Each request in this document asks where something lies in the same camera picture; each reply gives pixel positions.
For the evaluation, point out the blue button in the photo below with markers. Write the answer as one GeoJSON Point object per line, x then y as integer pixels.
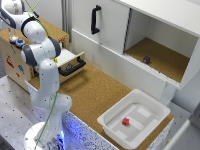
{"type": "Point", "coordinates": [20, 42]}

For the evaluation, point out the white plastic box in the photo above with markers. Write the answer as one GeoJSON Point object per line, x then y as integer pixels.
{"type": "Point", "coordinates": [115, 125]}

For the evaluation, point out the purple block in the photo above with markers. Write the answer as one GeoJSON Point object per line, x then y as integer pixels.
{"type": "Point", "coordinates": [146, 59]}

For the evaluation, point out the wooden drawer box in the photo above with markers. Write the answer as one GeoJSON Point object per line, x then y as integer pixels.
{"type": "Point", "coordinates": [11, 65]}

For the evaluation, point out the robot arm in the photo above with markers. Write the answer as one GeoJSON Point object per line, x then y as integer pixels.
{"type": "Point", "coordinates": [47, 83]}

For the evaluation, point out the white cabinet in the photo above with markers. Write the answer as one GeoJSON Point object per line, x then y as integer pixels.
{"type": "Point", "coordinates": [110, 63]}

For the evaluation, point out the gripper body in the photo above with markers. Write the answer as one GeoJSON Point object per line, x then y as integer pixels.
{"type": "Point", "coordinates": [8, 24]}

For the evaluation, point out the red button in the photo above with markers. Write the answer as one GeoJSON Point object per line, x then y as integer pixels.
{"type": "Point", "coordinates": [13, 39]}

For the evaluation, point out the pink block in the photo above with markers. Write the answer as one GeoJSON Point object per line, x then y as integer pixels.
{"type": "Point", "coordinates": [126, 121]}

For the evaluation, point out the white sliding door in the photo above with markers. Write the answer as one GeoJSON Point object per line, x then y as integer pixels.
{"type": "Point", "coordinates": [111, 23]}

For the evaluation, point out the wooden drawer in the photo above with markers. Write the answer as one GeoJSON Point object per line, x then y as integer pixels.
{"type": "Point", "coordinates": [70, 55]}

